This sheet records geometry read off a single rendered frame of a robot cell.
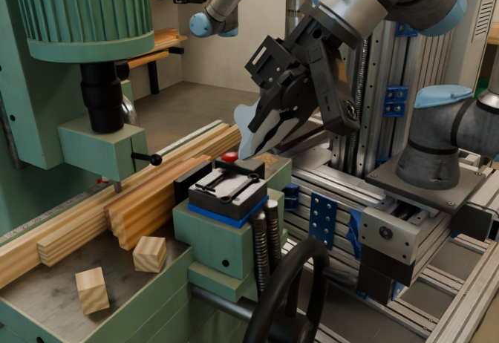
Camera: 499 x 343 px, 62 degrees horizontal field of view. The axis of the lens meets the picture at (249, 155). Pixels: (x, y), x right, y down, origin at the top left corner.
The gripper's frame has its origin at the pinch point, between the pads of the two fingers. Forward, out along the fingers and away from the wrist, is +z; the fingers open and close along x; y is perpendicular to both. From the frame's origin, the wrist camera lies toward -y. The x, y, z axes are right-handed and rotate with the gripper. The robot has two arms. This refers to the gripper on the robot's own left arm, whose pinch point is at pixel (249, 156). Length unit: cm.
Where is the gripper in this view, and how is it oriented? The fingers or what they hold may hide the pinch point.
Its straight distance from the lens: 56.0
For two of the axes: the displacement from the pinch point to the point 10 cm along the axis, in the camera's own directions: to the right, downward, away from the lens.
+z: -5.9, 7.3, 3.4
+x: -6.3, -1.6, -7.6
